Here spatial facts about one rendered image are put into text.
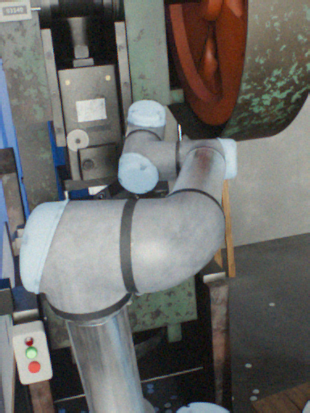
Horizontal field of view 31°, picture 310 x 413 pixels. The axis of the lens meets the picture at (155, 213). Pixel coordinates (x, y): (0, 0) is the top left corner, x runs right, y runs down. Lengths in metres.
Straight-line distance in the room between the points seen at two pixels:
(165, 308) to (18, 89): 0.66
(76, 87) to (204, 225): 0.81
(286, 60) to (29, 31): 0.58
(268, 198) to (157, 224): 2.47
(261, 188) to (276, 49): 1.89
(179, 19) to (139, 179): 0.90
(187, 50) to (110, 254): 1.23
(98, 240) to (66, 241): 0.04
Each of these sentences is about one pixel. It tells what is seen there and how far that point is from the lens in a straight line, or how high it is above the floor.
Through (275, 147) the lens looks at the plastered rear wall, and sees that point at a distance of 3.03.
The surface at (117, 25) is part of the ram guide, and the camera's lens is 1.39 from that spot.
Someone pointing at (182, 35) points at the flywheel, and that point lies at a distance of 1.83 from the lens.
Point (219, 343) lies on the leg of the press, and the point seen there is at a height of 0.45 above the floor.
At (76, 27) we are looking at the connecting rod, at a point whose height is 1.27.
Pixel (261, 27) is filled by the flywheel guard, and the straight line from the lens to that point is 1.19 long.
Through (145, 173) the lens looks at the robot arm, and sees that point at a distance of 1.01.
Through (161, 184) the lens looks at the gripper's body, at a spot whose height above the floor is 0.93.
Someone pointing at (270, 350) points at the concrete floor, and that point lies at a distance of 2.28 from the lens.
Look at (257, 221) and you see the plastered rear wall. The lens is 3.12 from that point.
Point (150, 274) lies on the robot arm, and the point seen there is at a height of 1.02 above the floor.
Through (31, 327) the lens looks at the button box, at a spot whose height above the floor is 0.63.
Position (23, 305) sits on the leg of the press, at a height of 0.64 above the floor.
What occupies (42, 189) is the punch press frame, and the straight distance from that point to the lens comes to 1.73.
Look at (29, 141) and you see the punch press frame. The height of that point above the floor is 0.95.
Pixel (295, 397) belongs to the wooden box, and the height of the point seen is 0.35.
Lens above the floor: 1.31
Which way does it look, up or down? 21 degrees down
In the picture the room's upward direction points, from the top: 5 degrees counter-clockwise
